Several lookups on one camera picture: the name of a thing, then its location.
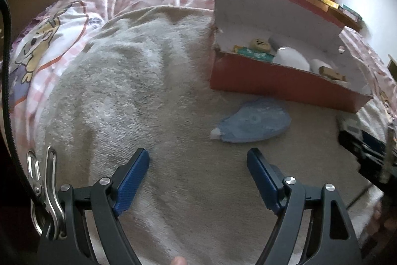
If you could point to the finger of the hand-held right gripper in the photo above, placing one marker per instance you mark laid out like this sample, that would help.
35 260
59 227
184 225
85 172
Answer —
350 145
373 142

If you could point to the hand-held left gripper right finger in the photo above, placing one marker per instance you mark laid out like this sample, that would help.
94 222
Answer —
263 181

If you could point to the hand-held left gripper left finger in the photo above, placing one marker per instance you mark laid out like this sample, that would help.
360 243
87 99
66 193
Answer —
131 181

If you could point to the white usb charger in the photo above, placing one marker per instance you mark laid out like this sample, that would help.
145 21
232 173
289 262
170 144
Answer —
350 125

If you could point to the wooden block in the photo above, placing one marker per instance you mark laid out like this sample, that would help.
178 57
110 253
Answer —
332 73

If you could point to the red cardboard box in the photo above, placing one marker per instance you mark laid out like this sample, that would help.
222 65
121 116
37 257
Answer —
279 85

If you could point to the white rounded plastic case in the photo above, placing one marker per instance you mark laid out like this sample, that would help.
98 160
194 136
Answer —
291 59

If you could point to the green packet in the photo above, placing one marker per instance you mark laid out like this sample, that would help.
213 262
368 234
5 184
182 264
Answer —
254 53

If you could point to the yellow round piece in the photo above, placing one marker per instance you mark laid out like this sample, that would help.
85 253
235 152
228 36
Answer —
260 44

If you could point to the person's right hand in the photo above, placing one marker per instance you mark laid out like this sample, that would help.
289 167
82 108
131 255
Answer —
383 220

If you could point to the person's left hand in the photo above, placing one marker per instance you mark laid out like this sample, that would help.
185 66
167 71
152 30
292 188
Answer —
178 261

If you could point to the wooden chair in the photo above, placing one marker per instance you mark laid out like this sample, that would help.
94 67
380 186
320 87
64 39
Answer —
393 62

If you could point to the white towel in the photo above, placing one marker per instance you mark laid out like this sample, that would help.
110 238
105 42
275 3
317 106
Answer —
155 81

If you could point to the yellow book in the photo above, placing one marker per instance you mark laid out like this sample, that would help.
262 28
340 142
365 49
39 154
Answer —
328 3

